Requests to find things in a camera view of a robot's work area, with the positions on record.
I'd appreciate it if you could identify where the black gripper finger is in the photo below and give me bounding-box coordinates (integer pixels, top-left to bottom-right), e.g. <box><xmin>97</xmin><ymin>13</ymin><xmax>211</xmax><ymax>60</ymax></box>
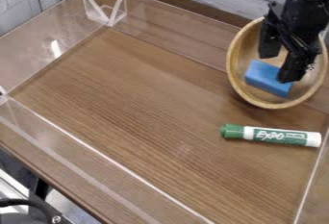
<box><xmin>259</xmin><ymin>22</ymin><xmax>281</xmax><ymax>59</ymax></box>
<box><xmin>279</xmin><ymin>52</ymin><xmax>318</xmax><ymax>84</ymax></box>

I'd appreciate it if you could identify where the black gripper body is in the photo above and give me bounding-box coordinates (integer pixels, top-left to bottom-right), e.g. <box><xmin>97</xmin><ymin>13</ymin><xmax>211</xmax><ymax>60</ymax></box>
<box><xmin>263</xmin><ymin>0</ymin><xmax>329</xmax><ymax>54</ymax></box>

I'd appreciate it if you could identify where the blue foam block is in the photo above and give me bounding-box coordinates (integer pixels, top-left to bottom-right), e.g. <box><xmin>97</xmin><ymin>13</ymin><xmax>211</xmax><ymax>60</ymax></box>
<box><xmin>245</xmin><ymin>60</ymin><xmax>294</xmax><ymax>98</ymax></box>

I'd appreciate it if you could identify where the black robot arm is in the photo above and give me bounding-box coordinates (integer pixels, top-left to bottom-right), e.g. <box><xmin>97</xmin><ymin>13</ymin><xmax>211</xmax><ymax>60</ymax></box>
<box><xmin>259</xmin><ymin>0</ymin><xmax>329</xmax><ymax>83</ymax></box>

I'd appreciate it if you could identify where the brown wooden bowl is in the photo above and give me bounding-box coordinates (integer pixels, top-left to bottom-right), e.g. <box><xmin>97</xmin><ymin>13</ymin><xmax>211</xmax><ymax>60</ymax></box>
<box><xmin>227</xmin><ymin>17</ymin><xmax>329</xmax><ymax>112</ymax></box>

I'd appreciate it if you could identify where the green Expo marker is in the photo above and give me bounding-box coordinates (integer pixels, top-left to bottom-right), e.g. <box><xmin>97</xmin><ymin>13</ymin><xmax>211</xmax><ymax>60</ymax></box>
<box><xmin>220</xmin><ymin>124</ymin><xmax>323</xmax><ymax>148</ymax></box>

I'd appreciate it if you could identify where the clear acrylic tray wall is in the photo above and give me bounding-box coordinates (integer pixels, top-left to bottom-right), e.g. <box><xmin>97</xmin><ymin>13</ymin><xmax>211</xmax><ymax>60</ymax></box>
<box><xmin>0</xmin><ymin>0</ymin><xmax>329</xmax><ymax>224</ymax></box>

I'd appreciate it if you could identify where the black metal bracket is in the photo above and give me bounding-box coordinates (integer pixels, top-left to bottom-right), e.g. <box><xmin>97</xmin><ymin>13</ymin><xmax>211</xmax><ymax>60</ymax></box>
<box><xmin>43</xmin><ymin>203</ymin><xmax>74</xmax><ymax>224</ymax></box>

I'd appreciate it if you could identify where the black cable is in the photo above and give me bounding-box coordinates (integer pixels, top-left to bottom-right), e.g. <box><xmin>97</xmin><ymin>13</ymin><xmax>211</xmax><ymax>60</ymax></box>
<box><xmin>0</xmin><ymin>197</ymin><xmax>47</xmax><ymax>224</ymax></box>

